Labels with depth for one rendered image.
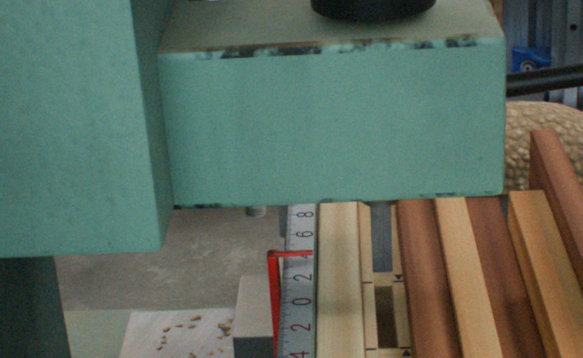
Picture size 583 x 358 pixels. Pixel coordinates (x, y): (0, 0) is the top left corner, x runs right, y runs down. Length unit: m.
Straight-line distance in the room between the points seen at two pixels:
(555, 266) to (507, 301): 0.03
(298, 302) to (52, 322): 0.20
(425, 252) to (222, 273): 1.91
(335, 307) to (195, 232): 2.11
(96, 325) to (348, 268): 0.30
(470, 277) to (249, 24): 0.14
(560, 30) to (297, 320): 0.82
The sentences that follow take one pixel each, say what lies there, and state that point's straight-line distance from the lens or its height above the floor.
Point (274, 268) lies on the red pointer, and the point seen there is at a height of 0.95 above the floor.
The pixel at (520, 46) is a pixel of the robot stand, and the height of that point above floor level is 0.77.
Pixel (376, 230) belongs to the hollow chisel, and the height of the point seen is 0.97.
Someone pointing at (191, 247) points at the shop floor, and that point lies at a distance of 2.54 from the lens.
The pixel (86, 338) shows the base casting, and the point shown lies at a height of 0.80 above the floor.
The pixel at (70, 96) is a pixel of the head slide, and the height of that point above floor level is 1.07.
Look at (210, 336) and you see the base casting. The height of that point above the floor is 0.80.
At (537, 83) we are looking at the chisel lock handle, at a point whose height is 1.04.
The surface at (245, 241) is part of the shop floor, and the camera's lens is 2.55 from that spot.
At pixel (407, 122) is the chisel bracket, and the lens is 0.46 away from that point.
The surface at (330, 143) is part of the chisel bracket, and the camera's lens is 0.46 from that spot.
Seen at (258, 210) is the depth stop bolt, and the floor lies 0.96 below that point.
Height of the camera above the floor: 1.21
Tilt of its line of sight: 25 degrees down
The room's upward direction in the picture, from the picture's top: 4 degrees counter-clockwise
